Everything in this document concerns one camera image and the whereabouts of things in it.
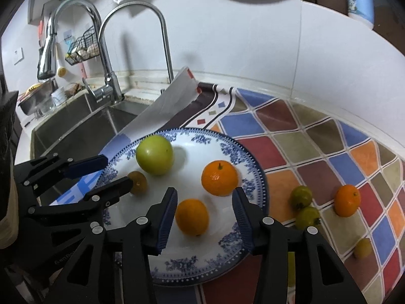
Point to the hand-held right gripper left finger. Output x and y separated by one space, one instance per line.
167 224

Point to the stainless steel bowl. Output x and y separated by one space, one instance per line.
33 101

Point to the chrome pull-down faucet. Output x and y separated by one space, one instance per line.
109 72

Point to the stainless steel sink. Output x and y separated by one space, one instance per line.
79 126

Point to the white plastic sheet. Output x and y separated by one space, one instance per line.
171 101

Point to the white cup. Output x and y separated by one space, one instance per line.
58 96

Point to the white wall socket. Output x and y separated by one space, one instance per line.
18 56

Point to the yellow dish brush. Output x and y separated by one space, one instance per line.
60 69

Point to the colourful checkered mat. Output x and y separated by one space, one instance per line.
284 152

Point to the small green fruit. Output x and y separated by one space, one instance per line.
301 197
139 183
307 218
363 248

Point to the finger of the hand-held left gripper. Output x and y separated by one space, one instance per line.
87 165
117 188

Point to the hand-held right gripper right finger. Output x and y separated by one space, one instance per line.
244 224

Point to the blue pump bottle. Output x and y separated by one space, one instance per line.
360 3

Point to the thin gooseneck faucet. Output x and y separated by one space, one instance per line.
166 44

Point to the large green fruit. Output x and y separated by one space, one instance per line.
155 155

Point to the orange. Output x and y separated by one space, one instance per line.
192 217
347 201
220 179

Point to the blue patterned white plate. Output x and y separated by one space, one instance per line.
202 259

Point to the clear glass cup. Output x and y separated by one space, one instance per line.
47 107

